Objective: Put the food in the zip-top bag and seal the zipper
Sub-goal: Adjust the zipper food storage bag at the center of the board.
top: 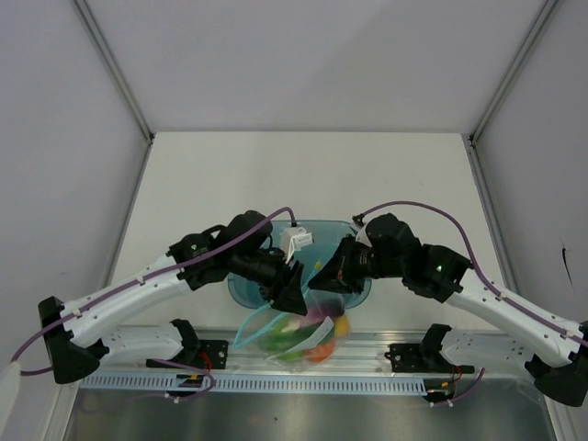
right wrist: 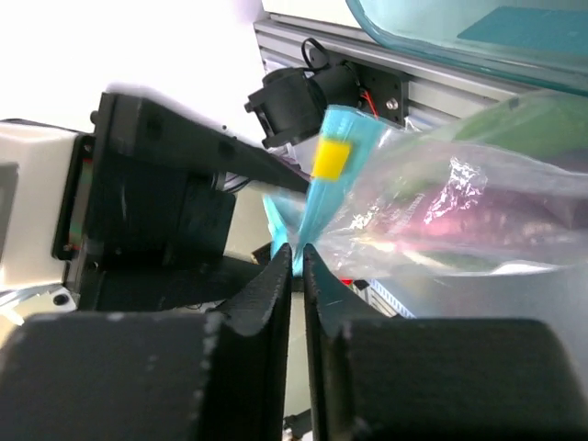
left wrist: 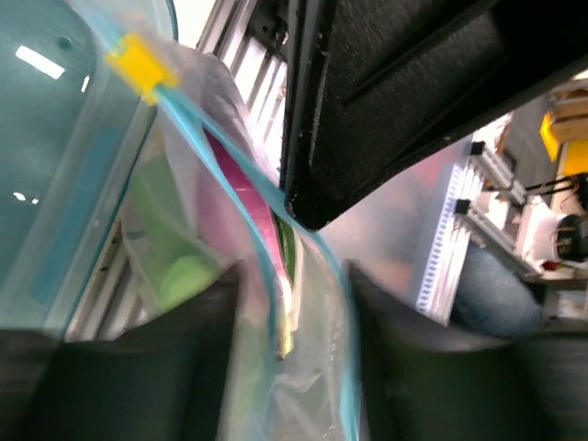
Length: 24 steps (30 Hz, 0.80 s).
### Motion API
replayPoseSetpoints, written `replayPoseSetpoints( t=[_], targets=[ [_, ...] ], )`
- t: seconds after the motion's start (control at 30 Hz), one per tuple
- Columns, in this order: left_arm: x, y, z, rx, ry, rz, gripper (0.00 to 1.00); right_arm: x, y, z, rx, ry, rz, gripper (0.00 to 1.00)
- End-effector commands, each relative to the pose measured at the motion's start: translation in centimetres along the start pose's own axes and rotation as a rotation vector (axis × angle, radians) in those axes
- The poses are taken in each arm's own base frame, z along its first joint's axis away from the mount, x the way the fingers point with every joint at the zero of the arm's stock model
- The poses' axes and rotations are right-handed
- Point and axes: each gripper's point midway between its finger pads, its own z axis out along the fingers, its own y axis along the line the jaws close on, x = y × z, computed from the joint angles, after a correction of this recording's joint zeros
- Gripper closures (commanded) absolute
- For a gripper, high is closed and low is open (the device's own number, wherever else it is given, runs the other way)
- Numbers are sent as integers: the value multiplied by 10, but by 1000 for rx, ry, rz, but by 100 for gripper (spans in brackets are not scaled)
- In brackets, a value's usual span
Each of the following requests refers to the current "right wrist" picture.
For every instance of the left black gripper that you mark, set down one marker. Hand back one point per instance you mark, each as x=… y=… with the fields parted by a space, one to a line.
x=142 y=234

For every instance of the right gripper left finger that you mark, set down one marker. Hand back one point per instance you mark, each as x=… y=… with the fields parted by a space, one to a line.
x=217 y=375

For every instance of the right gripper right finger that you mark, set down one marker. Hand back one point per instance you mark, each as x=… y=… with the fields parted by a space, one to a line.
x=373 y=377

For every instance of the clear zip top bag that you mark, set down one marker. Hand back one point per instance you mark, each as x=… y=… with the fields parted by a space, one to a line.
x=359 y=158

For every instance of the purple eggplant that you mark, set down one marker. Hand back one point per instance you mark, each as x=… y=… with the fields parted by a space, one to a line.
x=482 y=221

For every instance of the dark green chili pepper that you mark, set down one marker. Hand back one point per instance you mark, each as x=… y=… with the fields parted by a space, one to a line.
x=534 y=144

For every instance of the teal plastic tray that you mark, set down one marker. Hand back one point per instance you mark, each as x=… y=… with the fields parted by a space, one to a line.
x=540 y=43

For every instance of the white slotted cable duct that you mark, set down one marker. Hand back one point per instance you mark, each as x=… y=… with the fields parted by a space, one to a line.
x=390 y=299

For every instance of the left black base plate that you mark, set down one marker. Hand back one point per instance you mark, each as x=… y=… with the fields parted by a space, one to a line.
x=383 y=91

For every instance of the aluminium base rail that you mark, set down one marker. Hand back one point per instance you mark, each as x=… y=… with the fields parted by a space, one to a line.
x=436 y=94

